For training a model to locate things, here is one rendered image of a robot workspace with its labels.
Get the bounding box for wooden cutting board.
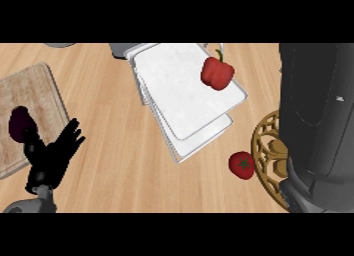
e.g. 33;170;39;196
0;61;73;181

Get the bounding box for dark purple eggplant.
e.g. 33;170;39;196
8;105;40;144

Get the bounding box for white tiered shelf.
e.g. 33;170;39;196
124;42;250;165

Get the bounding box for red tomato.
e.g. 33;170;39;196
228;150;257;181

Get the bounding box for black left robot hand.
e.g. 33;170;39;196
22;117;87;196

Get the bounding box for red bell pepper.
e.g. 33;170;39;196
200;48;237;92

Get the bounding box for grey block object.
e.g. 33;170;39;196
108;42;135;61

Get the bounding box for gold openwork round placemat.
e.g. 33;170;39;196
250;109;354;214

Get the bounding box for grey round object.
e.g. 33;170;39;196
43;42;79;49

